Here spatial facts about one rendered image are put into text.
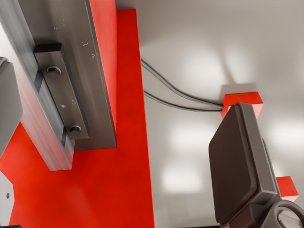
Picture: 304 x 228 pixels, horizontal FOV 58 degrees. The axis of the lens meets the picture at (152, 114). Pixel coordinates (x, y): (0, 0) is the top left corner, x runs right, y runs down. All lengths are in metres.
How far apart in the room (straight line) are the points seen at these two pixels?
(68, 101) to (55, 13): 0.21
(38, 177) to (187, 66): 1.22
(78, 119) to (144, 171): 0.25
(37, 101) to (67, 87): 0.08
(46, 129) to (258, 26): 1.40
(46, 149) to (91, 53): 0.27
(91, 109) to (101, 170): 0.20
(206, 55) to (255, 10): 0.37
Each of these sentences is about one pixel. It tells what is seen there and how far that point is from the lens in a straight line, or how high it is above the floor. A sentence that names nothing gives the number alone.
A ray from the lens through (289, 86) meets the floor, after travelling 2.24.
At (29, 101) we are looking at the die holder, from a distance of 0.61.
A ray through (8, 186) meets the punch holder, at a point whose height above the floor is 1.18.
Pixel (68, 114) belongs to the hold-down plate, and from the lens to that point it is 0.72.
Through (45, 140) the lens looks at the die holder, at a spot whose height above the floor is 0.97.
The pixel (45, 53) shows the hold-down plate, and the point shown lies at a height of 0.91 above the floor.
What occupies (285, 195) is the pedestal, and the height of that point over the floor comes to 0.79.
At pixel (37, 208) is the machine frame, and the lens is 0.85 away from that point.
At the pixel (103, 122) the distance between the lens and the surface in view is 0.79.
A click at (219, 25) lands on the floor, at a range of 1.69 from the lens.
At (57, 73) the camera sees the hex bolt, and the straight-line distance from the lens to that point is 0.61.
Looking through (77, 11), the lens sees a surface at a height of 0.88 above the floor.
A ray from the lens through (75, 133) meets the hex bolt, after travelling 0.75.
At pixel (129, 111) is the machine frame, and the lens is 0.98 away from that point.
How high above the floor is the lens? 1.37
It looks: 41 degrees down
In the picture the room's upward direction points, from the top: 174 degrees clockwise
